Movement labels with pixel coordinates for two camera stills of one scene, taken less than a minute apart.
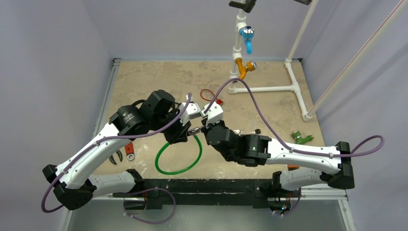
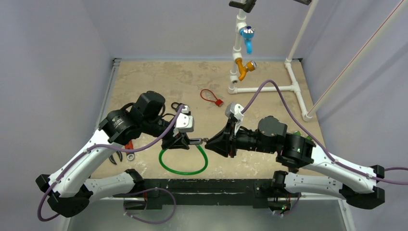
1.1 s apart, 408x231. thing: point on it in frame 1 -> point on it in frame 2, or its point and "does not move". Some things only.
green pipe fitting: [296, 134] does not move
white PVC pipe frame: [292, 85] does not move
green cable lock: [174, 173] -> [197, 141]
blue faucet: [248, 32] does not move
